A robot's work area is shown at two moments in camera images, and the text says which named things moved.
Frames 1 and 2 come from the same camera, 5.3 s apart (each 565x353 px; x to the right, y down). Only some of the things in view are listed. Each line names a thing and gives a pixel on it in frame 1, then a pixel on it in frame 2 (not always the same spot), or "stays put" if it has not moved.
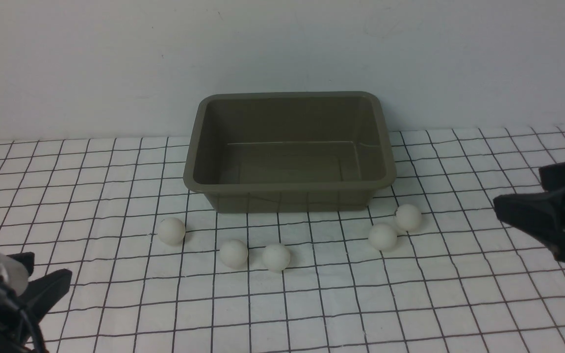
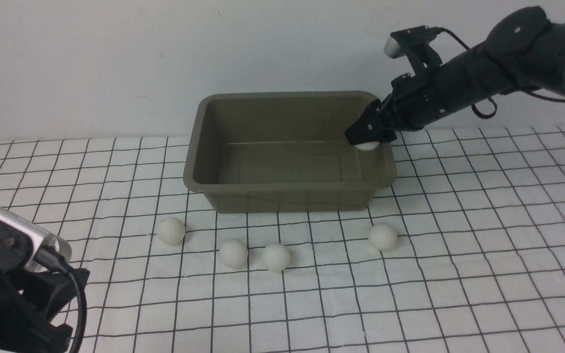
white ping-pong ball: (408, 217) → (367, 146)
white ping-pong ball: (276, 258) stays put
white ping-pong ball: (382, 237) stays put
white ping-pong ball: (171, 231) stays put
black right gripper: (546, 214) → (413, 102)
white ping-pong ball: (234, 254) stays put
